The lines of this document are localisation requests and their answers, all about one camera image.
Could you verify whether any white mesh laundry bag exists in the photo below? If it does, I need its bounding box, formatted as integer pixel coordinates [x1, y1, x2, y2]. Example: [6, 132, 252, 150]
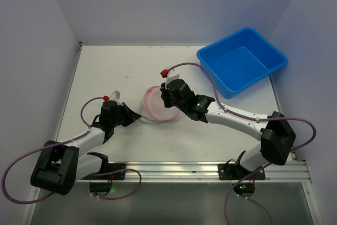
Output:
[139, 86, 180, 124]

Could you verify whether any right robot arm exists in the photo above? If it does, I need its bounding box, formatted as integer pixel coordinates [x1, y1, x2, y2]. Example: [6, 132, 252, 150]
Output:
[160, 79, 296, 174]

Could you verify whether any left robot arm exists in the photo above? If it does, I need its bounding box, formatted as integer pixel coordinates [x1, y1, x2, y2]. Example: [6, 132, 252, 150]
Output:
[30, 100, 141, 195]

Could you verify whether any blue plastic bin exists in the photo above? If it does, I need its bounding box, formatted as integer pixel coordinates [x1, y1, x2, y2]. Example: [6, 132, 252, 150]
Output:
[196, 27, 288, 99]

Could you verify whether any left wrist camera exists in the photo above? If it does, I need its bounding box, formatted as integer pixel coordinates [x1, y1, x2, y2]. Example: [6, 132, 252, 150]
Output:
[103, 91, 121, 103]

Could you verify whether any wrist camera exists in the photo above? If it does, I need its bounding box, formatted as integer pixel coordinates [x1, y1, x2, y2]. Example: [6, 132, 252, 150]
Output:
[160, 66, 180, 85]
[103, 91, 121, 103]

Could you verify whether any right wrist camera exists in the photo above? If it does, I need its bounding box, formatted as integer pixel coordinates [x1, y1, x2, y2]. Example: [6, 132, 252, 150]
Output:
[160, 66, 180, 85]

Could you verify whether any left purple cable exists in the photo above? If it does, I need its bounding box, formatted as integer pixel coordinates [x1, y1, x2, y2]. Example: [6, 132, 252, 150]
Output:
[1, 95, 143, 204]

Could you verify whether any purple cable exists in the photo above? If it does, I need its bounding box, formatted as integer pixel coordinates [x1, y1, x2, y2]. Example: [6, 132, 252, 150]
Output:
[1, 95, 143, 204]
[160, 62, 317, 225]

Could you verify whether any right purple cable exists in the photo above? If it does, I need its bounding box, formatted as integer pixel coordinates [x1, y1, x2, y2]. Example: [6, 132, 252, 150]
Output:
[160, 62, 317, 225]

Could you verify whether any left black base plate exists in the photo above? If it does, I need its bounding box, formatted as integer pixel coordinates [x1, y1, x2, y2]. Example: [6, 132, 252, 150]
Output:
[88, 163, 126, 181]

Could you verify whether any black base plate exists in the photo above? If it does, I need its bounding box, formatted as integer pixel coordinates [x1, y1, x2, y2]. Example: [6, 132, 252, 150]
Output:
[88, 163, 126, 181]
[217, 159, 266, 181]

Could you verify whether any aluminium mounting rail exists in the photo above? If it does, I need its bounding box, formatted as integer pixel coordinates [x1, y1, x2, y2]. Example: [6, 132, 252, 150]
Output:
[81, 161, 311, 184]

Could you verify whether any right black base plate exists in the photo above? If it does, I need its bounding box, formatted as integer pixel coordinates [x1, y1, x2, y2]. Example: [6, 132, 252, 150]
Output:
[217, 159, 266, 181]

